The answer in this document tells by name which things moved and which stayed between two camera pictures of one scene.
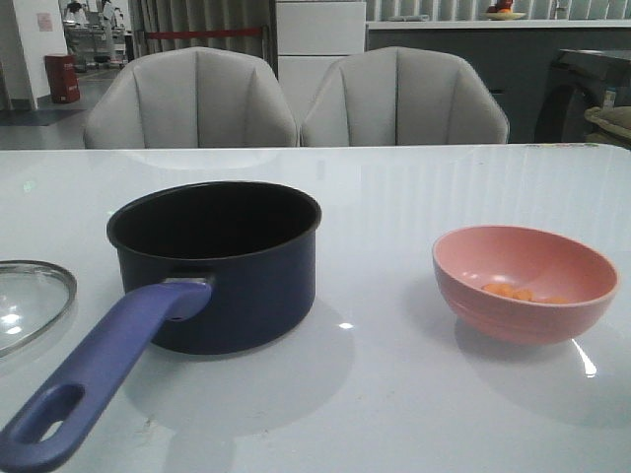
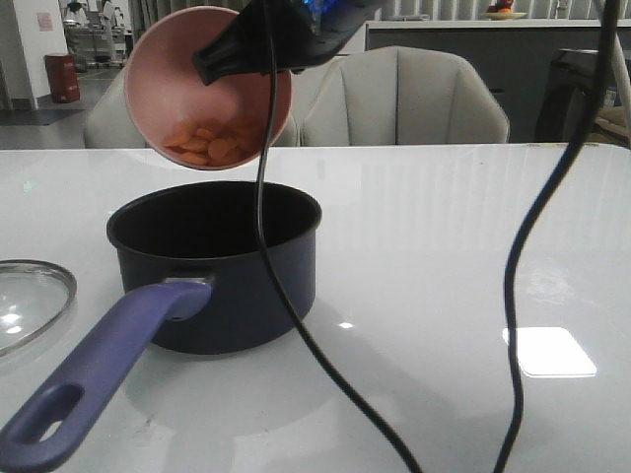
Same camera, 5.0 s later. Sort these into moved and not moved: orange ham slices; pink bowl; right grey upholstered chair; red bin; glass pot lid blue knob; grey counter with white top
Moved: pink bowl; orange ham slices
Not moved: glass pot lid blue knob; right grey upholstered chair; red bin; grey counter with white top
